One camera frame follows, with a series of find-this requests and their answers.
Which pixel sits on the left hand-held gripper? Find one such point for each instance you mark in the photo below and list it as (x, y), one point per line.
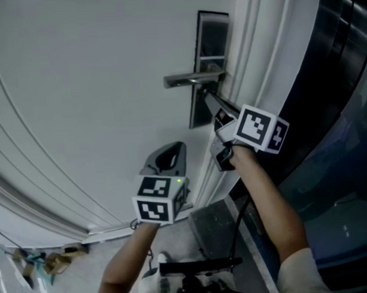
(152, 202)

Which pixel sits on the person's right forearm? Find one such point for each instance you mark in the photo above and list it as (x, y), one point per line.
(267, 205)

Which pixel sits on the steel door lock plate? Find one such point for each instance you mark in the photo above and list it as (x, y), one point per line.
(214, 35)

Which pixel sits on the teal box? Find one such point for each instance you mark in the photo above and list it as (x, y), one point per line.
(40, 263)

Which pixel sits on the white panelled door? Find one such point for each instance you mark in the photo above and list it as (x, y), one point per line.
(273, 38)

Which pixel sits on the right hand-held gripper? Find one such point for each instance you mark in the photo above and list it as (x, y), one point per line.
(253, 127)

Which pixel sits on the brown cardboard box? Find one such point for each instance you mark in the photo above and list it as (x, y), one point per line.
(27, 270)
(74, 251)
(56, 263)

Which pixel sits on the black chest camera mount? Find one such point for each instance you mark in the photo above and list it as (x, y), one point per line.
(197, 265)

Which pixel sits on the person's white shoe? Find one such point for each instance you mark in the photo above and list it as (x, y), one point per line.
(163, 258)

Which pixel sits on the dark stone plinth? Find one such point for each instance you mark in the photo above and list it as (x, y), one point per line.
(213, 230)

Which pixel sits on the person's light clothing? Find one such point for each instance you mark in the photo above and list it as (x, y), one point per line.
(303, 275)

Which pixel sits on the person's left forearm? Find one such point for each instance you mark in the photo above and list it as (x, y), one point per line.
(125, 264)

